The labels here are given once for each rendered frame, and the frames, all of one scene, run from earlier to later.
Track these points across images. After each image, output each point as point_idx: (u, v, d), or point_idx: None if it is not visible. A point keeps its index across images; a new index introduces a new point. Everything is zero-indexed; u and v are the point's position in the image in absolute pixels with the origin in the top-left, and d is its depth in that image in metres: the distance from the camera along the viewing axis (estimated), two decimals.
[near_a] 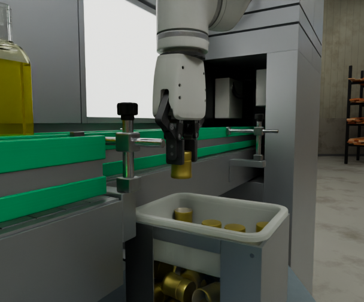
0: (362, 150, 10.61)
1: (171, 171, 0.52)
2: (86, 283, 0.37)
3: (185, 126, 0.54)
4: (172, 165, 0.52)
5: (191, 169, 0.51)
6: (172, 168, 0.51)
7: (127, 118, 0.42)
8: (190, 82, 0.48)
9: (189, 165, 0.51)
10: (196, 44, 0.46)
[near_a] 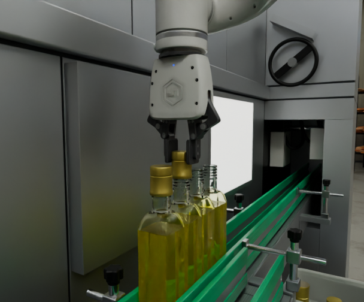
0: None
1: (181, 173, 0.50)
2: None
3: (166, 126, 0.52)
4: (178, 166, 0.50)
5: None
6: (185, 169, 0.50)
7: (296, 241, 0.62)
8: None
9: None
10: (203, 52, 0.52)
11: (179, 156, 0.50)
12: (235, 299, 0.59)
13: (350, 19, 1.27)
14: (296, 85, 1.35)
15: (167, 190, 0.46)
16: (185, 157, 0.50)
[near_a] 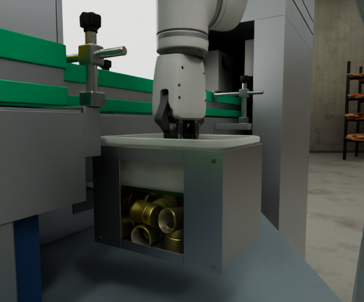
0: (361, 147, 10.60)
1: None
2: (42, 186, 0.36)
3: (185, 126, 0.54)
4: None
5: None
6: None
7: (88, 29, 0.41)
8: (190, 82, 0.48)
9: None
10: (195, 44, 0.46)
11: None
12: None
13: None
14: None
15: None
16: None
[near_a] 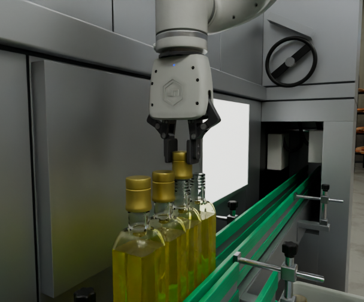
0: None
1: (161, 196, 0.45)
2: None
3: (166, 126, 0.52)
4: (159, 189, 0.45)
5: None
6: (167, 191, 0.45)
7: (291, 256, 0.57)
8: None
9: None
10: (202, 52, 0.52)
11: (160, 178, 0.45)
12: None
13: (350, 17, 1.22)
14: (294, 86, 1.30)
15: (144, 205, 0.41)
16: (166, 179, 0.45)
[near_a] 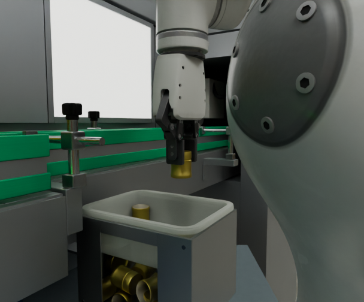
0: None
1: None
2: (25, 272, 0.40)
3: (185, 126, 0.54)
4: None
5: None
6: None
7: (70, 117, 0.45)
8: (190, 82, 0.48)
9: None
10: (196, 44, 0.46)
11: None
12: None
13: None
14: None
15: None
16: None
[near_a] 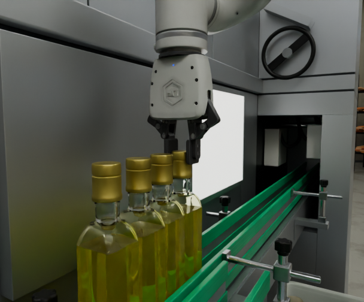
0: None
1: (136, 186, 0.40)
2: None
3: (166, 126, 0.52)
4: (133, 177, 0.40)
5: None
6: (142, 180, 0.40)
7: (285, 254, 0.52)
8: None
9: None
10: (203, 52, 0.52)
11: (133, 165, 0.40)
12: None
13: (350, 5, 1.17)
14: (291, 78, 1.25)
15: (112, 195, 0.35)
16: (141, 166, 0.40)
